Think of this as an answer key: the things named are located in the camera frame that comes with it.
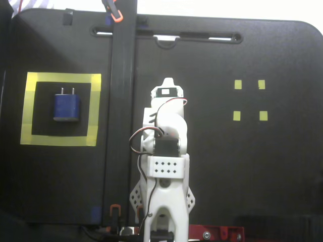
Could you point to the yellow tape square outline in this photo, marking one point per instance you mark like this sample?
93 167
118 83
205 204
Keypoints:
58 140

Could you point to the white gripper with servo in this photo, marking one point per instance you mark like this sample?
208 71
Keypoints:
166 92

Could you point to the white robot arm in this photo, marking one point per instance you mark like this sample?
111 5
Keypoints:
171 194

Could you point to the long black flat strip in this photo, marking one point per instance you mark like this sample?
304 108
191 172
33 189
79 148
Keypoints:
122 75

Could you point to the blue white charger plug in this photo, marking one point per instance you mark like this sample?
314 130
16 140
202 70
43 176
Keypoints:
66 107

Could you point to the small yellow tape marker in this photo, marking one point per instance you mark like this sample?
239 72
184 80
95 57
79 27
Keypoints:
263 116
261 84
236 116
238 84

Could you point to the red triangular post bracket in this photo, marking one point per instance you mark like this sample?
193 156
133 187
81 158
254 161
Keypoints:
219 230

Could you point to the orange black spring clamp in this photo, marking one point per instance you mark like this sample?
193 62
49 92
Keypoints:
116 17
115 214

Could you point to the striped white cloth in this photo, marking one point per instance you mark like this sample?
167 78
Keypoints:
38 3

